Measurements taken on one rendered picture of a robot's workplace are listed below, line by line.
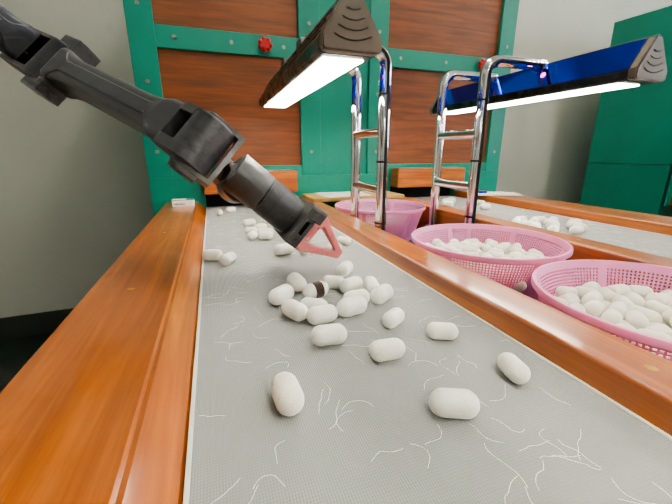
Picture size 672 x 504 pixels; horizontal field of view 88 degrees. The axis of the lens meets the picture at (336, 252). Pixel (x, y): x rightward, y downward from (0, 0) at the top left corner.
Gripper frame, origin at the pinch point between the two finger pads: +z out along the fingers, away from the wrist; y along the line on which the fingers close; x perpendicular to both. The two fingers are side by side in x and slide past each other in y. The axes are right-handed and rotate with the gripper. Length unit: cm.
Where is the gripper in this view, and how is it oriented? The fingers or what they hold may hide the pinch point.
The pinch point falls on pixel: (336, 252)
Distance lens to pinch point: 55.3
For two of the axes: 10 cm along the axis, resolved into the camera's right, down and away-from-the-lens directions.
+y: -3.3, -2.6, 9.1
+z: 7.1, 5.7, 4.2
